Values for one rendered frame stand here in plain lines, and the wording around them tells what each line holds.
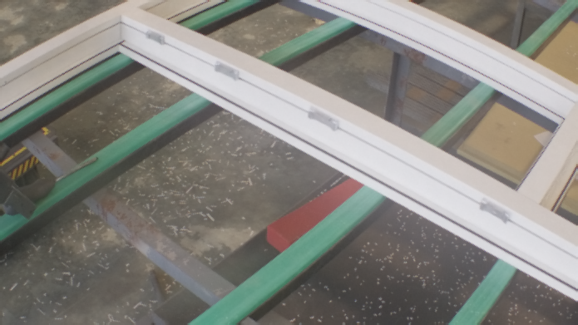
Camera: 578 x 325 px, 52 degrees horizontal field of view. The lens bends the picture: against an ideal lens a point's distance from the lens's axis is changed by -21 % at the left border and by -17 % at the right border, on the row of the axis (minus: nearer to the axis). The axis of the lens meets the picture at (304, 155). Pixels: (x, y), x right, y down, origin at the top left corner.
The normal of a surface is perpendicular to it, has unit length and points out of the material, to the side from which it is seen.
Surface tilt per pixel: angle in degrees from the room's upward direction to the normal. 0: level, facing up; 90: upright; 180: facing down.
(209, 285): 0
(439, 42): 90
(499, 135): 0
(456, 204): 90
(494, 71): 90
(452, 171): 0
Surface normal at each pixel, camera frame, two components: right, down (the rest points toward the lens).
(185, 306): 0.08, -0.79
